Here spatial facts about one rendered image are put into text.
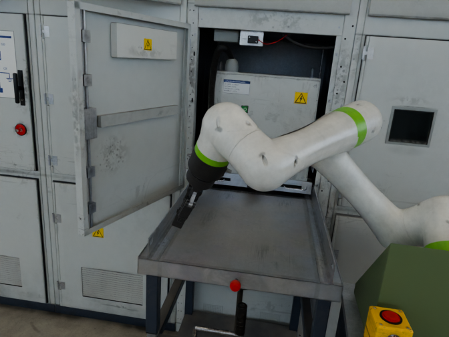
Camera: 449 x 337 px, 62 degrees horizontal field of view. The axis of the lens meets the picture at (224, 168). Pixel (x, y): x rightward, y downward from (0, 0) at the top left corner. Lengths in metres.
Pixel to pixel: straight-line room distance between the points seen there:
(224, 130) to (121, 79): 0.69
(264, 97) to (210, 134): 0.92
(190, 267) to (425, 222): 0.72
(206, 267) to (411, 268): 0.56
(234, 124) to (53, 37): 1.28
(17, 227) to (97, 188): 0.96
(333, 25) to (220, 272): 1.08
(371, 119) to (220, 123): 0.45
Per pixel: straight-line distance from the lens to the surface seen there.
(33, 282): 2.40
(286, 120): 1.72
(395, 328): 0.99
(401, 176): 1.79
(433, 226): 1.26
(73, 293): 2.31
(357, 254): 1.90
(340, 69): 1.68
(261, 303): 2.04
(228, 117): 0.80
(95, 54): 1.32
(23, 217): 2.23
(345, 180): 1.23
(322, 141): 0.90
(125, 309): 2.23
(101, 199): 1.42
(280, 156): 0.76
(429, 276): 1.08
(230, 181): 1.79
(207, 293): 2.05
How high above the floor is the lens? 1.46
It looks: 17 degrees down
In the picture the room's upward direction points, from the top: 4 degrees clockwise
